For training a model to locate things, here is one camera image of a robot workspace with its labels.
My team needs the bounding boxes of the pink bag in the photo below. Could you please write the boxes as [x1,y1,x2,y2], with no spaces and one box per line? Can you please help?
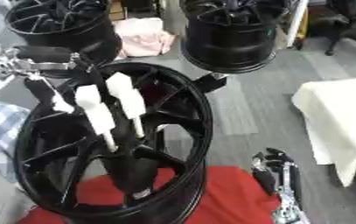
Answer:
[111,17,178,59]

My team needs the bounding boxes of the white draped table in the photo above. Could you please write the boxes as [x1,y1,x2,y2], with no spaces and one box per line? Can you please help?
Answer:
[290,78,356,188]

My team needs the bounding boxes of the black wheel rim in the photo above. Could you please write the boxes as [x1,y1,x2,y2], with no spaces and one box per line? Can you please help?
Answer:
[178,0,281,74]
[3,0,124,66]

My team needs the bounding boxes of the black office chair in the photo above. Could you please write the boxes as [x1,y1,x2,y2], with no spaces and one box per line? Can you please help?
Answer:
[292,0,356,59]

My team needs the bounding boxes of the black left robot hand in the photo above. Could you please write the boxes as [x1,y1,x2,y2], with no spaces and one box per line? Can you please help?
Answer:
[12,45,94,111]

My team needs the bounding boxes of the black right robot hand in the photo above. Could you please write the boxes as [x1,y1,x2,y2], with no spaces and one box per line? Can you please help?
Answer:
[249,147,305,203]

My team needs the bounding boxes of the black spoked wheel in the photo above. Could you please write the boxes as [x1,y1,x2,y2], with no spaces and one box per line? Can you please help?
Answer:
[12,61,216,224]

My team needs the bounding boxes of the black wheel stand bracket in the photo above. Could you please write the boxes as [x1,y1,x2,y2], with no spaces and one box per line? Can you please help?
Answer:
[191,73,230,94]

